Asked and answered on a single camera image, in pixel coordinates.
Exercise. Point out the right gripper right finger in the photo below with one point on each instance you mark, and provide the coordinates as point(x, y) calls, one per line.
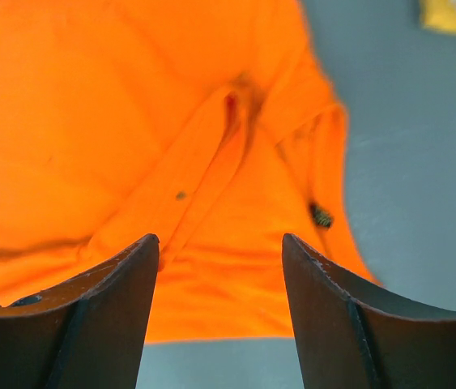
point(351, 333)

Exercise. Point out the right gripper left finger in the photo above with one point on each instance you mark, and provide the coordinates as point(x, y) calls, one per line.
point(87, 332)

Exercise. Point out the orange t shirt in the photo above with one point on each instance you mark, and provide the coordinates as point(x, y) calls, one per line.
point(210, 124)

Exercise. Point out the folded yellow t shirt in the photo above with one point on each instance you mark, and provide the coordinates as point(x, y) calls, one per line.
point(439, 15)

